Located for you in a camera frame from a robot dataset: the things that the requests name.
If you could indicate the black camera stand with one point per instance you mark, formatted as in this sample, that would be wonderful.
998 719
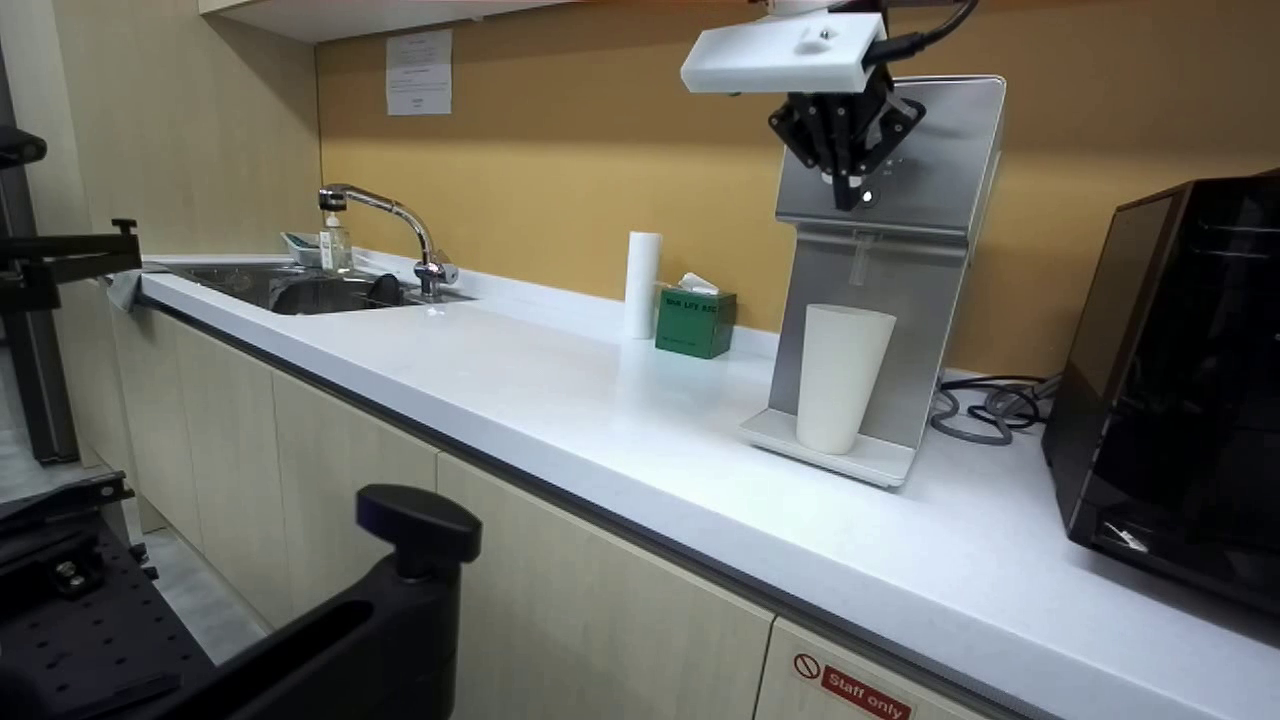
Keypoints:
42 335

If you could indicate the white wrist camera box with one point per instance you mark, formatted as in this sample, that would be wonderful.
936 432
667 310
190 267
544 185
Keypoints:
781 55

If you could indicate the steel sink basin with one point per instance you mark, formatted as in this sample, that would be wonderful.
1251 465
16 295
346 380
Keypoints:
265 280

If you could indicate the cream paper cup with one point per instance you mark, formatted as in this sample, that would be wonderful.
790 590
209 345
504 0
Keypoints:
840 380

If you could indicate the white paper towel roll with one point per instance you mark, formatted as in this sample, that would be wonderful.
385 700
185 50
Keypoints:
642 286

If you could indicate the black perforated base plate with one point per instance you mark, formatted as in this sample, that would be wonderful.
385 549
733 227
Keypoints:
83 642

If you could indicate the small clear soap bottle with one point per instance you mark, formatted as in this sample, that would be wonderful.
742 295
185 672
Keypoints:
335 245

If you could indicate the red warning sticker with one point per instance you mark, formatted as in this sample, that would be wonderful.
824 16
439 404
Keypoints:
855 688

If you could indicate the beige cabinet door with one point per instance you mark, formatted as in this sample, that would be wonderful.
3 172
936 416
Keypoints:
200 454
600 613
346 465
802 700

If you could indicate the green tissue box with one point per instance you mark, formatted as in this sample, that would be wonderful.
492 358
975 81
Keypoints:
692 321

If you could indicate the chrome sink faucet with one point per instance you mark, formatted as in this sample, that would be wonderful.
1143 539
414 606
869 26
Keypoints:
403 215

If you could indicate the white overhead cabinet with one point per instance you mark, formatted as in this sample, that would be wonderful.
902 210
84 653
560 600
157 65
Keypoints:
346 16

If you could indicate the black countertop appliance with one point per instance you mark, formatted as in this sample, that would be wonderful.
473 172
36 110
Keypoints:
1187 400

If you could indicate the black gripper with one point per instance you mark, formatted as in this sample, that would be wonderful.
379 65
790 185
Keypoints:
845 112

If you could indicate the grey metal coffee maker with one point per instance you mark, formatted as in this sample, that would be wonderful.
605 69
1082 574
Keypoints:
932 172

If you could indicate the white paper wall notice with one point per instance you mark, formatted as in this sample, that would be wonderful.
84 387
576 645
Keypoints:
417 73

